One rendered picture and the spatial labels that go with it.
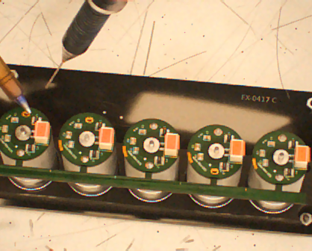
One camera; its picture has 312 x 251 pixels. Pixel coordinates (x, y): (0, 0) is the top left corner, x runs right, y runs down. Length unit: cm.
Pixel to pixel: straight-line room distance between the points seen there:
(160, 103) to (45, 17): 8
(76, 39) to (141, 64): 15
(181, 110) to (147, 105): 2
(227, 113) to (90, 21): 16
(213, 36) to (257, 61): 3
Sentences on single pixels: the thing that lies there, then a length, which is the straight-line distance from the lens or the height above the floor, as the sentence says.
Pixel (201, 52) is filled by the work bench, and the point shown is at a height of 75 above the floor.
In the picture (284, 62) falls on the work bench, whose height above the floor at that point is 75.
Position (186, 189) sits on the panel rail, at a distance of 55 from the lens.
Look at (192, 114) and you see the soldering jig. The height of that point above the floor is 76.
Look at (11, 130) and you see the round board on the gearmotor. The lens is 56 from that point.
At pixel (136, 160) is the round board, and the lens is 55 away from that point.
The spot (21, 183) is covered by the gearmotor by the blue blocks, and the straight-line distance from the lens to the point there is 59.
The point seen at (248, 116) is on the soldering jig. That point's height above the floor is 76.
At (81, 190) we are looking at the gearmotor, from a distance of 59.
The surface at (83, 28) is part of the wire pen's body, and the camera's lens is 48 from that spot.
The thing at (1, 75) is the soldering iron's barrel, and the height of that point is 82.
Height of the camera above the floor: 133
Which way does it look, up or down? 69 degrees down
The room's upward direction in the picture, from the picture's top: straight up
